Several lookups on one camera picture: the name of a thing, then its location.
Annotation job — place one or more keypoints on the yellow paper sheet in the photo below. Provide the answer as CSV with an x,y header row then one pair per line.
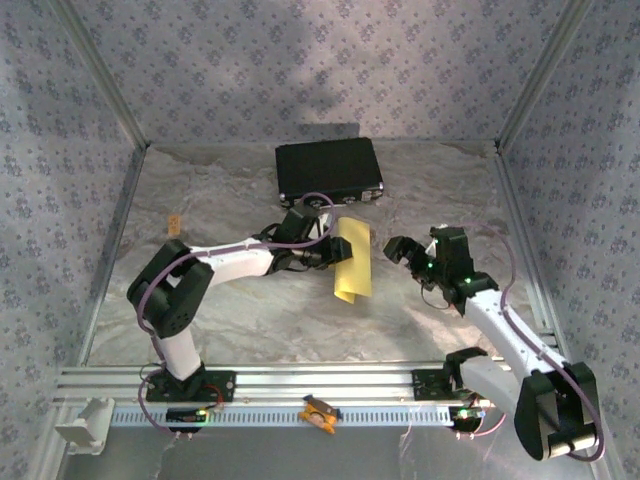
x,y
357,280

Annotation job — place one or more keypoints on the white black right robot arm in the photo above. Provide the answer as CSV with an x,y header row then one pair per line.
x,y
500,325

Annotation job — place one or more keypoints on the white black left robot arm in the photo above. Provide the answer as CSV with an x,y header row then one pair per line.
x,y
235,260

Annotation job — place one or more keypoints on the black hard case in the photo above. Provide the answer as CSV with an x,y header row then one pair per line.
x,y
325,167

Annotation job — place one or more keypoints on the small orange sticker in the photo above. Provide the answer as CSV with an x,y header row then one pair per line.
x,y
174,225

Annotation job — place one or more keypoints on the yellow orange connector clip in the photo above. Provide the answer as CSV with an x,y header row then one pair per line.
x,y
317,417

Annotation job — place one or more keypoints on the aluminium side rail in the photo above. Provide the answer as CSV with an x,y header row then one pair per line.
x,y
114,250
523,225

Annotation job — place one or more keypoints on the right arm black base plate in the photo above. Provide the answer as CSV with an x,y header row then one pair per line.
x,y
422,385

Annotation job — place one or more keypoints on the long aluminium base rail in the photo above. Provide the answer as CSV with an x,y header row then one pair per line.
x,y
320,382

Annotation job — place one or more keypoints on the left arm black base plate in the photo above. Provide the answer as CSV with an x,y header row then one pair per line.
x,y
226,387

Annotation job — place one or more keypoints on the aluminium frame post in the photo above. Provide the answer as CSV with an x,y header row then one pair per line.
x,y
102,75
543,75

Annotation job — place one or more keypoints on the white plastic bracket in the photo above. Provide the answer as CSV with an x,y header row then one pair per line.
x,y
85,425

